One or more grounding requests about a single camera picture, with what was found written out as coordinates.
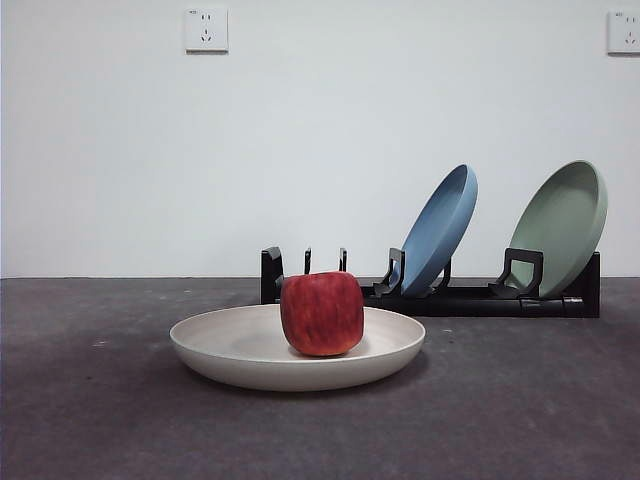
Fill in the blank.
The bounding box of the green plate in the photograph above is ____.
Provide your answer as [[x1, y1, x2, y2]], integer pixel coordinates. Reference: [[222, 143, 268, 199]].
[[507, 159, 609, 299]]

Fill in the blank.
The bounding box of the red apple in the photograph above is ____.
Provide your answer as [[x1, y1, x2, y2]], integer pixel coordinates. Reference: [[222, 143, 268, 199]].
[[279, 270, 365, 358]]

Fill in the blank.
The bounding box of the white wall socket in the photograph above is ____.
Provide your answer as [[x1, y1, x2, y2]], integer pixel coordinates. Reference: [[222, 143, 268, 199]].
[[185, 7, 230, 55], [606, 10, 640, 56]]

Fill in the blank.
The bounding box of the blue plate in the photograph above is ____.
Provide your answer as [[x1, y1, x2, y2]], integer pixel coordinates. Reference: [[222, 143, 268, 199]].
[[399, 163, 479, 297]]

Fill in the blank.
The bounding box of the black plate rack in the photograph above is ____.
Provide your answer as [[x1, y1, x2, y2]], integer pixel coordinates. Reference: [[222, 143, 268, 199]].
[[259, 245, 601, 319]]

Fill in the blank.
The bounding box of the cream yellow plate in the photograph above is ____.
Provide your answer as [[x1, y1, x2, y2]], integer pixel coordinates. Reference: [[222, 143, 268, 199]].
[[168, 303, 427, 392]]

